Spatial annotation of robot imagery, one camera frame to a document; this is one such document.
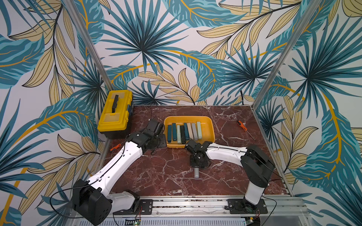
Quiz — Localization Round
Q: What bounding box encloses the grey pruner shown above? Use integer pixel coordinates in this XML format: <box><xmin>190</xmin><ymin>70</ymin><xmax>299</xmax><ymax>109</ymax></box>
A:
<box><xmin>191</xmin><ymin>123</ymin><xmax>199</xmax><ymax>141</ymax></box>
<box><xmin>194</xmin><ymin>168</ymin><xmax>199</xmax><ymax>179</ymax></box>

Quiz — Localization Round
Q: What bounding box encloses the dark teal pruner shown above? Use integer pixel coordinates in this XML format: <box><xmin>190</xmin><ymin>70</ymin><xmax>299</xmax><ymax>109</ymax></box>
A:
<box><xmin>167</xmin><ymin>124</ymin><xmax>173</xmax><ymax>143</ymax></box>
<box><xmin>184</xmin><ymin>123</ymin><xmax>189</xmax><ymax>141</ymax></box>
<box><xmin>172</xmin><ymin>123</ymin><xmax>177</xmax><ymax>141</ymax></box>

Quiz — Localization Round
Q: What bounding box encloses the light green pruner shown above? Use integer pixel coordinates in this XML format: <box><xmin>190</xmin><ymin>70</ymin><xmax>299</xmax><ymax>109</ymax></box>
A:
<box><xmin>177</xmin><ymin>133</ymin><xmax>182</xmax><ymax>144</ymax></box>
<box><xmin>197</xmin><ymin>121</ymin><xmax>203</xmax><ymax>140</ymax></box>

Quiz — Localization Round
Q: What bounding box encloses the beige pruner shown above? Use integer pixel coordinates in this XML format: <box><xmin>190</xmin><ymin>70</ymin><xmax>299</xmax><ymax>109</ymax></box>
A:
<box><xmin>187</xmin><ymin>123</ymin><xmax>194</xmax><ymax>139</ymax></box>

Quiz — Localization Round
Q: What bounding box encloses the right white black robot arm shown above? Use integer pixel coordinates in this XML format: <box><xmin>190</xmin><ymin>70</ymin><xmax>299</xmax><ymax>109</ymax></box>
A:
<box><xmin>185</xmin><ymin>139</ymin><xmax>275</xmax><ymax>207</ymax></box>

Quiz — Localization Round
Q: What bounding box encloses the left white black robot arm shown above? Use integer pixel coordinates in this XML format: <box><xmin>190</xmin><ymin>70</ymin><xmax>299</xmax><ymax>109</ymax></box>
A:
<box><xmin>73</xmin><ymin>119</ymin><xmax>166</xmax><ymax>226</ymax></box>

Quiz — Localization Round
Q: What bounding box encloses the yellow black toolbox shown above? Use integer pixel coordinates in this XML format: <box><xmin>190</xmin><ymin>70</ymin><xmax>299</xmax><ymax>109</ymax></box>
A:
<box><xmin>98</xmin><ymin>90</ymin><xmax>133</xmax><ymax>139</ymax></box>

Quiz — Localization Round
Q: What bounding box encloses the orange screwdriver right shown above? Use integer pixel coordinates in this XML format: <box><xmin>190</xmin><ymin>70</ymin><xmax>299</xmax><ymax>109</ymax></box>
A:
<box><xmin>237</xmin><ymin>120</ymin><xmax>256</xmax><ymax>141</ymax></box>

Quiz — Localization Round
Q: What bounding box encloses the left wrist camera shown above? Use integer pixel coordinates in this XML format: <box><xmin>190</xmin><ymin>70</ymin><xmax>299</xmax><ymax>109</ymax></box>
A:
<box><xmin>146</xmin><ymin>119</ymin><xmax>165</xmax><ymax>136</ymax></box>

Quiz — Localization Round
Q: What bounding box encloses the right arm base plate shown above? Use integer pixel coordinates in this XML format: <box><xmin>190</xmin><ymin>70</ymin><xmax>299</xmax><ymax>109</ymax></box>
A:
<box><xmin>224</xmin><ymin>199</ymin><xmax>268</xmax><ymax>215</ymax></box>

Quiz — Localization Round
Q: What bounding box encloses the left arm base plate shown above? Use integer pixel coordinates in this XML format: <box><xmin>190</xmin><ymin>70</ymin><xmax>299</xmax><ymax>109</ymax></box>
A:
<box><xmin>114</xmin><ymin>199</ymin><xmax>153</xmax><ymax>215</ymax></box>

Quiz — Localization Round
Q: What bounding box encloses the aluminium front rail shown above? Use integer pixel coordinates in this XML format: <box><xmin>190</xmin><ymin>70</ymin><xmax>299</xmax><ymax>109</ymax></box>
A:
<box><xmin>101</xmin><ymin>195</ymin><xmax>314</xmax><ymax>226</ymax></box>

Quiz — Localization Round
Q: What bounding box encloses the left aluminium corner post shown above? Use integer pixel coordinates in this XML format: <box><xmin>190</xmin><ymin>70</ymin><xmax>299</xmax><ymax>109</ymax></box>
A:
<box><xmin>63</xmin><ymin>0</ymin><xmax>113</xmax><ymax>90</ymax></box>

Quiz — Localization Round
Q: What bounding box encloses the aluminium corner post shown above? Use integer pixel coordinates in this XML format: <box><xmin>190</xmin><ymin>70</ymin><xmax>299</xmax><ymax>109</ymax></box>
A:
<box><xmin>251</xmin><ymin>0</ymin><xmax>321</xmax><ymax>111</ymax></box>
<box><xmin>63</xmin><ymin>0</ymin><xmax>113</xmax><ymax>90</ymax></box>

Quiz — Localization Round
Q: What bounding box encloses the right aluminium corner post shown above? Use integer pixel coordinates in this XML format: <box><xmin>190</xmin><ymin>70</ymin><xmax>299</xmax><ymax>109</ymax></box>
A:
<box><xmin>251</xmin><ymin>0</ymin><xmax>321</xmax><ymax>111</ymax></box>

